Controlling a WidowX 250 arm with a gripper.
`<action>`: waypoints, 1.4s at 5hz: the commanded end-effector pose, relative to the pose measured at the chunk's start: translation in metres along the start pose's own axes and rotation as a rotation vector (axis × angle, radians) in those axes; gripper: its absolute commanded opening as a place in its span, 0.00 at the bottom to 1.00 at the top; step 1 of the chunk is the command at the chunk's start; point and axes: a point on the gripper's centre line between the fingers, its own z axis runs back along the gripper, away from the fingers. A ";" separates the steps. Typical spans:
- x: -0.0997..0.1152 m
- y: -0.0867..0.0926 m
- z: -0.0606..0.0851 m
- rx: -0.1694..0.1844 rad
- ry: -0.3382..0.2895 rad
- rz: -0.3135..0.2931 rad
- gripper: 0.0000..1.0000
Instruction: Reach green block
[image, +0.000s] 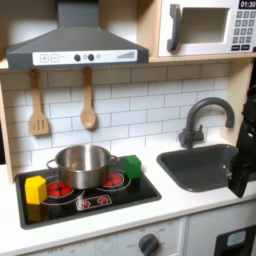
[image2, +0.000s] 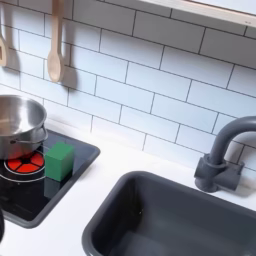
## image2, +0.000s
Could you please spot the green wooden block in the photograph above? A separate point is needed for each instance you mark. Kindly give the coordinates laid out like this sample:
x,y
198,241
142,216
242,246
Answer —
x,y
58,162

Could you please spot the black stove top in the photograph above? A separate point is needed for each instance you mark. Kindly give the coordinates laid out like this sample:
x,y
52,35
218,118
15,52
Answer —
x,y
66,186

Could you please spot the grey tap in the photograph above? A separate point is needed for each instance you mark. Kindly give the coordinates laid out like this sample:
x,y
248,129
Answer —
x,y
220,156

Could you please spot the wooden spoon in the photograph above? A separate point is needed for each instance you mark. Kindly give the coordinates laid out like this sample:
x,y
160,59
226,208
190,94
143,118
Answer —
x,y
55,63

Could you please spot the grey sink basin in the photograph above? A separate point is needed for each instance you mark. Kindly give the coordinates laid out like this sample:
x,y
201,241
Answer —
x,y
173,220

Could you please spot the steel pot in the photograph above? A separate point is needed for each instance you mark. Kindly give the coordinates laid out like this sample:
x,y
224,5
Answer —
x,y
20,125

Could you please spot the white wooden shelf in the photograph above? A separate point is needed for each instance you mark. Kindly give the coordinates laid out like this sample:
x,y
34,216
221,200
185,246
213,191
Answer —
x,y
213,10

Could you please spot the wooden spatula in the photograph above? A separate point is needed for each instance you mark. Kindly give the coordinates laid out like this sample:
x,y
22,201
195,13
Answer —
x,y
2,50

